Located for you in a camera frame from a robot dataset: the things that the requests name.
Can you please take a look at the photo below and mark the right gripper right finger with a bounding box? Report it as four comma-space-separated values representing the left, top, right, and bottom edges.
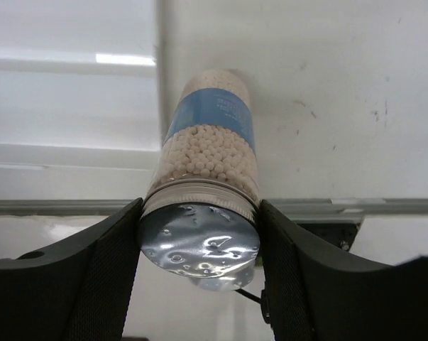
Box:
259, 201, 428, 340

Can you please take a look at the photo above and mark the aluminium frame rail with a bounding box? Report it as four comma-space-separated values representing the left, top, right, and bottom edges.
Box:
0, 198, 428, 224

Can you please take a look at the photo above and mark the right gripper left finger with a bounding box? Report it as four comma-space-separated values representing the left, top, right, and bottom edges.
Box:
0, 199, 143, 340

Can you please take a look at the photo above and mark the blue label jar front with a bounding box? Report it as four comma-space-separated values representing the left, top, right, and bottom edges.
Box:
189, 270, 255, 292

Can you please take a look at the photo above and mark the white divided tray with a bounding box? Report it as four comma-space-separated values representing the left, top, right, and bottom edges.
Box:
0, 1, 163, 200

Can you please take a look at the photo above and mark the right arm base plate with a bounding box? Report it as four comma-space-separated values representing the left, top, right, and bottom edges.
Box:
296, 220, 363, 252

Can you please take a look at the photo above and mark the blue label jar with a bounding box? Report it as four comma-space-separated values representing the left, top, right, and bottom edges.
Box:
139, 70, 260, 279
189, 270, 255, 292

